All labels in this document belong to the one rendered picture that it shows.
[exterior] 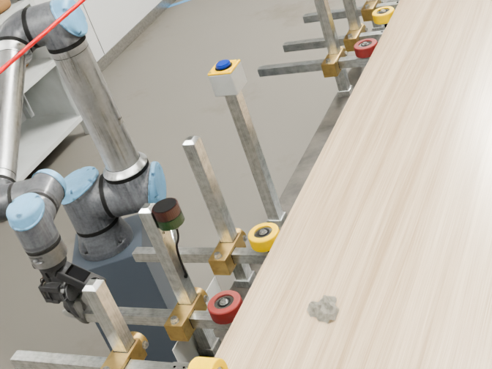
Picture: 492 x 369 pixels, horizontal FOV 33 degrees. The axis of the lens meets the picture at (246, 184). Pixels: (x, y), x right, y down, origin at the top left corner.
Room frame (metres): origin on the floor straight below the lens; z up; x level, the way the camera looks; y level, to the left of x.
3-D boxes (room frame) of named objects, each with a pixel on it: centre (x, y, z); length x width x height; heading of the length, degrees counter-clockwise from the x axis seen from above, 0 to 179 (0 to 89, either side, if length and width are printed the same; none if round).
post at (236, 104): (2.03, -0.05, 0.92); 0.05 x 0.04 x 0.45; 148
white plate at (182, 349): (1.64, 0.23, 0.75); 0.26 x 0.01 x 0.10; 148
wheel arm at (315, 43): (2.87, -0.50, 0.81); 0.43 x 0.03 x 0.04; 58
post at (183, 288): (1.60, 0.22, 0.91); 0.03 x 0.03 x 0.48; 58
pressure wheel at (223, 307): (1.50, 0.14, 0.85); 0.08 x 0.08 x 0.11
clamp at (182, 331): (1.58, 0.23, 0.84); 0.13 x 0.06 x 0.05; 148
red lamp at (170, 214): (1.57, 0.18, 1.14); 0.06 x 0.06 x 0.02
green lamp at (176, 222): (1.57, 0.18, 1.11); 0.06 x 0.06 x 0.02
